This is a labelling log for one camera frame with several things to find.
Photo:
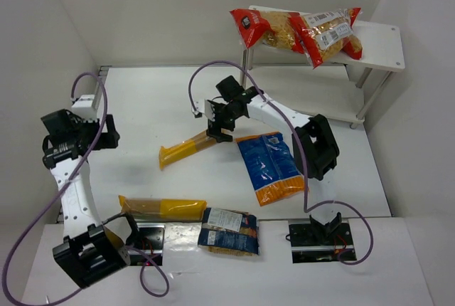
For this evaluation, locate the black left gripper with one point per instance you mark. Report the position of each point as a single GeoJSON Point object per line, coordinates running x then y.
{"type": "Point", "coordinates": [105, 132]}

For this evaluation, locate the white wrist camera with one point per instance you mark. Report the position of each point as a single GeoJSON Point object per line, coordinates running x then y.
{"type": "Point", "coordinates": [204, 108]}
{"type": "Point", "coordinates": [84, 107]}

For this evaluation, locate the red pasta bag left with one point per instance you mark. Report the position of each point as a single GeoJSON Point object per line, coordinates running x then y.
{"type": "Point", "coordinates": [269, 27]}

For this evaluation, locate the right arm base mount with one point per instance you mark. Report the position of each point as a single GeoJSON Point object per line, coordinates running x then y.
{"type": "Point", "coordinates": [308, 245]}

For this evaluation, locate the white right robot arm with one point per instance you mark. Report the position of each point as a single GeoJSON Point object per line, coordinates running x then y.
{"type": "Point", "coordinates": [315, 150]}

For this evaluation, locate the white two-tier shelf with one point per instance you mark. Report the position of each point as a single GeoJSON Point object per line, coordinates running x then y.
{"type": "Point", "coordinates": [340, 89]}

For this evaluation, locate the red pasta bag right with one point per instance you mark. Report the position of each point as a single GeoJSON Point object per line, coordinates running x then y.
{"type": "Point", "coordinates": [326, 34]}

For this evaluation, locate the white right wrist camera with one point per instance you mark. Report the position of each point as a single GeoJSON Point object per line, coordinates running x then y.
{"type": "Point", "coordinates": [204, 108]}

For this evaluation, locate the red pasta bag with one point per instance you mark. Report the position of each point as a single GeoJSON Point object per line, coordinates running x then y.
{"type": "Point", "coordinates": [326, 34]}
{"type": "Point", "coordinates": [269, 27]}

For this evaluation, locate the yellow spaghetti bag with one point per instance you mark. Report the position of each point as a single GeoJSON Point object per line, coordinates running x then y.
{"type": "Point", "coordinates": [170, 155]}
{"type": "Point", "coordinates": [163, 209]}

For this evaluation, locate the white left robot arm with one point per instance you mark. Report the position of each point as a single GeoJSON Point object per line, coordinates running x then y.
{"type": "Point", "coordinates": [90, 251]}

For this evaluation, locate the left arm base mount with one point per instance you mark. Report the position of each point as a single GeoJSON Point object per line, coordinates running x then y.
{"type": "Point", "coordinates": [149, 239]}

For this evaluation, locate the blue orange spaghetti bag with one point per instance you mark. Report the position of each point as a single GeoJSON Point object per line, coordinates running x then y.
{"type": "Point", "coordinates": [270, 166]}

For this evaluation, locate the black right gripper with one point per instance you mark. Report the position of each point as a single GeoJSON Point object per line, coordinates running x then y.
{"type": "Point", "coordinates": [217, 125]}

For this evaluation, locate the yellow spaghetti bag front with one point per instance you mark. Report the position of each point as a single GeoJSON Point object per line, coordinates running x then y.
{"type": "Point", "coordinates": [163, 209]}

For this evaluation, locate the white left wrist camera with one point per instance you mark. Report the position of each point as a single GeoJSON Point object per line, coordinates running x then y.
{"type": "Point", "coordinates": [84, 107]}

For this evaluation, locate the dark blue pasta bag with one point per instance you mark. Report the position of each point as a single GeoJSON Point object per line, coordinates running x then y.
{"type": "Point", "coordinates": [229, 232]}

